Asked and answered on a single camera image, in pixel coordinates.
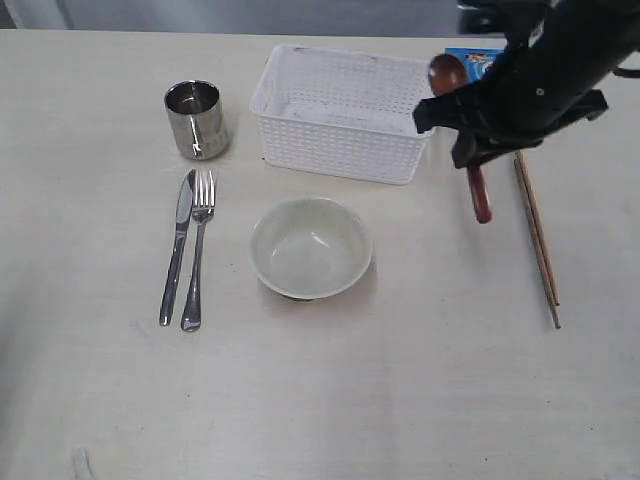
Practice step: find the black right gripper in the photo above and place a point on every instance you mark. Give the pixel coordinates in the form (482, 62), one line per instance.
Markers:
(526, 95)

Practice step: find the white plastic woven basket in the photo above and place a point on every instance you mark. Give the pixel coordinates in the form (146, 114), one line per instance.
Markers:
(341, 113)

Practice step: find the silver metal fork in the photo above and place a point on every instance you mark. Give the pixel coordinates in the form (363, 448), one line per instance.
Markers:
(203, 211)

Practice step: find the stainless steel cup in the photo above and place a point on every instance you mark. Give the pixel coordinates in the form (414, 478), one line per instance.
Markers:
(194, 110)

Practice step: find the white backdrop curtain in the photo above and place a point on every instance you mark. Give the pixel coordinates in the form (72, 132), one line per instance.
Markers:
(435, 19)

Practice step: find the blue chips bag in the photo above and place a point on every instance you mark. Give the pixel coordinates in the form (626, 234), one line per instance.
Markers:
(475, 60)

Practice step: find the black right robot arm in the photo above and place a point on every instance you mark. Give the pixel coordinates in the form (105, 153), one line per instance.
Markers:
(613, 23)

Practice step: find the dark red wooden spoon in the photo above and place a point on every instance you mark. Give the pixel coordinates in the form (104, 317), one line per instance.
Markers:
(447, 73)

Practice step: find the speckled white ceramic bowl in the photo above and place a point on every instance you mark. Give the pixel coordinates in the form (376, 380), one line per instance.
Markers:
(309, 248)

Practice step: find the brown wooden chopstick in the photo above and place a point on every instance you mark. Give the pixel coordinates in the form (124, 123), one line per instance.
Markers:
(546, 288)
(537, 229)

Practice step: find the silver table knife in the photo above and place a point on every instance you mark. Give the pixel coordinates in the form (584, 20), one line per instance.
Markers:
(182, 220)

